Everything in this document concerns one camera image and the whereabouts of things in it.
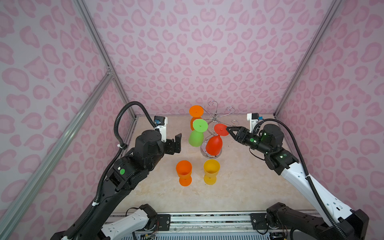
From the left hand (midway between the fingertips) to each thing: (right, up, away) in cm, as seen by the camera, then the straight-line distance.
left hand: (171, 131), depth 61 cm
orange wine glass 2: (+10, +9, +15) cm, 21 cm away
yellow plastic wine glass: (+18, -21, +19) cm, 34 cm away
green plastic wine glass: (+10, -3, +14) cm, 18 cm away
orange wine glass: (+4, -20, +17) cm, 27 cm away
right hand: (+25, +1, +6) cm, 25 cm away
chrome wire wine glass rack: (+20, +6, +15) cm, 25 cm away
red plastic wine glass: (+19, -7, +14) cm, 25 cm away
